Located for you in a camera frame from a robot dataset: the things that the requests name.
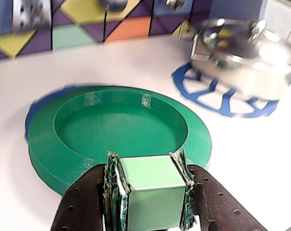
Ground shiny silver ball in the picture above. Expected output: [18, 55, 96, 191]
[97, 0, 130, 13]

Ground green cube block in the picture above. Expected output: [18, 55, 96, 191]
[119, 155, 187, 230]

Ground blue printed burner ring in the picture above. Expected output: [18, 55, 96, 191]
[171, 61, 280, 118]
[24, 82, 93, 145]

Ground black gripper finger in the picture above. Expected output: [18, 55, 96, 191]
[50, 151, 131, 231]
[169, 148, 267, 231]

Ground small silver metal fitting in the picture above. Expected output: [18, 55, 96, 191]
[164, 0, 187, 10]

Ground green round recipient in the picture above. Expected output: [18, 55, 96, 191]
[27, 85, 212, 196]

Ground shiny silver metal pot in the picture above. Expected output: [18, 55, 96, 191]
[190, 18, 291, 102]

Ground colourful geometric tile backsplash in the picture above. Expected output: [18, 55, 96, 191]
[0, 0, 215, 61]

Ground grey perforated metal block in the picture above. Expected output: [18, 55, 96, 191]
[12, 0, 52, 34]

